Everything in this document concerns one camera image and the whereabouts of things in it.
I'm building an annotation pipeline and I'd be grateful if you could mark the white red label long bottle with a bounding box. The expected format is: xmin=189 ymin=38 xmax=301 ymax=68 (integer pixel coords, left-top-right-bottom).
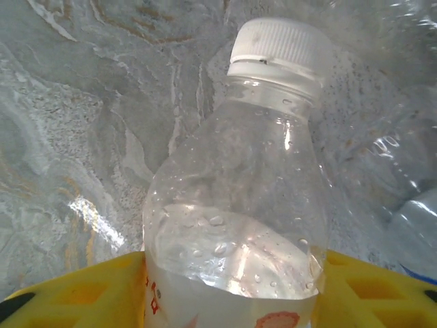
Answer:
xmin=142 ymin=17 xmax=334 ymax=328

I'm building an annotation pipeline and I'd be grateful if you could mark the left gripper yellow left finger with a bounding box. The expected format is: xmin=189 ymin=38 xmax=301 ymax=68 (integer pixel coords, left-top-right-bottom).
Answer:
xmin=0 ymin=251 xmax=151 ymax=328

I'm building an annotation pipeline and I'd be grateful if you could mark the clear bottle red cap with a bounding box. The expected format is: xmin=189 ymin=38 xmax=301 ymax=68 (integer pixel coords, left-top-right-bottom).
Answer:
xmin=300 ymin=0 xmax=437 ymax=219

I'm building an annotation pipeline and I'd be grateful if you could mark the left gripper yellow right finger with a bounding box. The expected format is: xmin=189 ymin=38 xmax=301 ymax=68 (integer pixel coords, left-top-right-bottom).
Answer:
xmin=312 ymin=248 xmax=437 ymax=328

